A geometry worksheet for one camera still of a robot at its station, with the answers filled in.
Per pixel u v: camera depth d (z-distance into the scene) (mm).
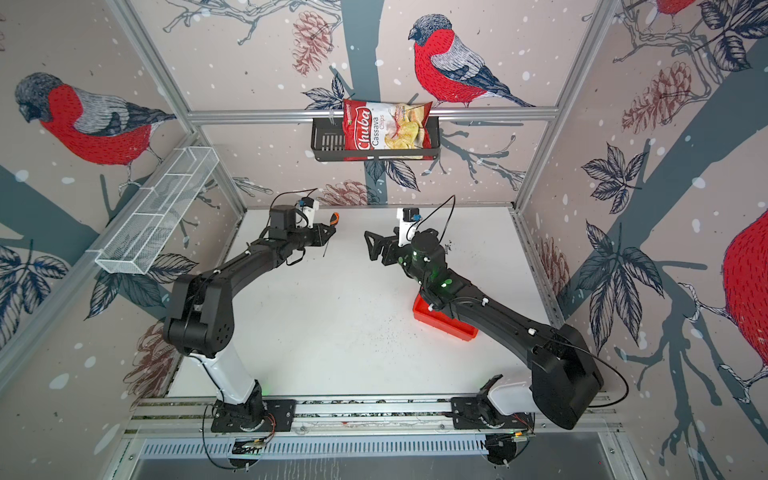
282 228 743
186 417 754
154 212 777
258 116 1155
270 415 728
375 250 681
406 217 647
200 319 488
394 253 673
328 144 947
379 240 667
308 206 841
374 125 878
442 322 850
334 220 943
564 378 411
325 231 899
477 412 657
